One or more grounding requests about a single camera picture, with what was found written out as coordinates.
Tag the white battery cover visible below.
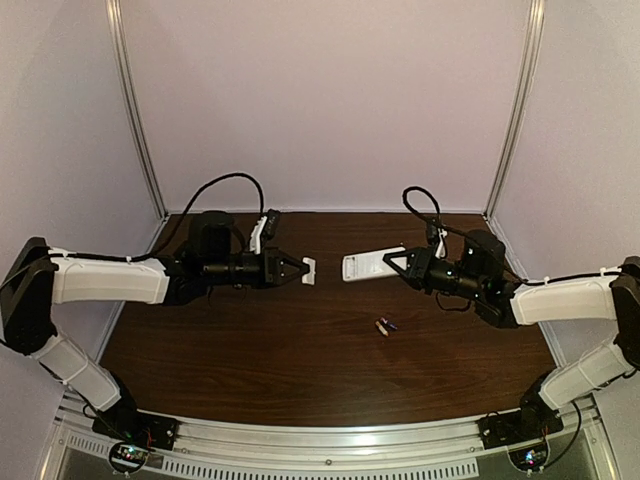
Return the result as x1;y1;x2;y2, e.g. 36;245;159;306
301;257;316;286

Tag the white remote control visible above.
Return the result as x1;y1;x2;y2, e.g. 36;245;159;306
341;246;405;283

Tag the gold AAA battery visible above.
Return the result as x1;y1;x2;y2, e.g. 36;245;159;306
375;322;389;337

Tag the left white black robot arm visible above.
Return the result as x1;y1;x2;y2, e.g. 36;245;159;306
1;210;316;444

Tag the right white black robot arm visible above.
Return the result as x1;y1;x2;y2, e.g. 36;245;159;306
382;230;639;442

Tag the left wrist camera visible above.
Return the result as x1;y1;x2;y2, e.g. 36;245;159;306
249;209;281;255

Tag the right black braided cable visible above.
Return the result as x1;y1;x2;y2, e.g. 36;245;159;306
402;186;626;289

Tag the black braided cable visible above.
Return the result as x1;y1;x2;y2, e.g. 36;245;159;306
149;172;266;261
402;186;626;289

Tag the left black braided cable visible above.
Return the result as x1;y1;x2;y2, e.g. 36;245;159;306
149;172;266;261

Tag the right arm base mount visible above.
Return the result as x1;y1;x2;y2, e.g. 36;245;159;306
477;410;564;474

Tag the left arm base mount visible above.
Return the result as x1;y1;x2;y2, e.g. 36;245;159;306
89;411;179;478

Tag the right aluminium corner post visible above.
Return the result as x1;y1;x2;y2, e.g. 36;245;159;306
484;0;546;221

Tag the aluminium corner post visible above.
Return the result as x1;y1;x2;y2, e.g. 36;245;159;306
484;0;546;221
105;0;168;219

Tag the left aluminium corner post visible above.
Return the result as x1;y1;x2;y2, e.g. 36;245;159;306
105;0;168;219

